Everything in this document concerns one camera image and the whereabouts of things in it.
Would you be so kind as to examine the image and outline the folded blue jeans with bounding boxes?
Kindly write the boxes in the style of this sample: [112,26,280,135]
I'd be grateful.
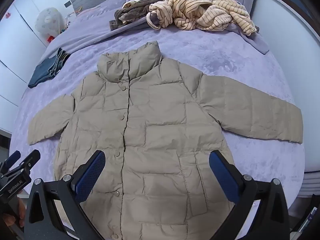
[28,47,71,88]

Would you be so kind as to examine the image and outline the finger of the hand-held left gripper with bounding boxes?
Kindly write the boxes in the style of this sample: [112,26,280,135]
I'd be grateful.
[2,151,21,168]
[5,149,41,180]

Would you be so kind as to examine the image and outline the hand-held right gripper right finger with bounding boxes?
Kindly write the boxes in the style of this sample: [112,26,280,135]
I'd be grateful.
[209,150,290,240]

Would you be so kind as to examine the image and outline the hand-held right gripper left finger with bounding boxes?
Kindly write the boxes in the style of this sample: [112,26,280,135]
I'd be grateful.
[24,150,107,240]

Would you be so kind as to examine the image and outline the purple fleece blanket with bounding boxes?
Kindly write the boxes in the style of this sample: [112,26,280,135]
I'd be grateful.
[11,0,307,240]

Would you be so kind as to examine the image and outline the white wardrobe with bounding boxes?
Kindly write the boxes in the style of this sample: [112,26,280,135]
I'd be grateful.
[0,0,49,133]

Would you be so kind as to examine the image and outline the white patterned plush toy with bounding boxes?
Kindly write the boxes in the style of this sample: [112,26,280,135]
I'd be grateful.
[35,7,63,43]

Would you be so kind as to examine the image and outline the beige puffer jacket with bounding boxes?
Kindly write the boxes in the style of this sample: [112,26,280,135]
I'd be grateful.
[27,41,304,240]

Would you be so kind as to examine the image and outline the person's left hand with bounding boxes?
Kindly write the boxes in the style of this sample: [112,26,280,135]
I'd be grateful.
[0,196,27,232]

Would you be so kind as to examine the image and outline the cream striped fleece robe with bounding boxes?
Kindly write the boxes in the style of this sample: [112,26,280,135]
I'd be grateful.
[122,0,258,36]

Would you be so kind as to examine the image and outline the brown fleece garment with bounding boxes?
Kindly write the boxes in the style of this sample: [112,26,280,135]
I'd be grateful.
[109,0,223,32]

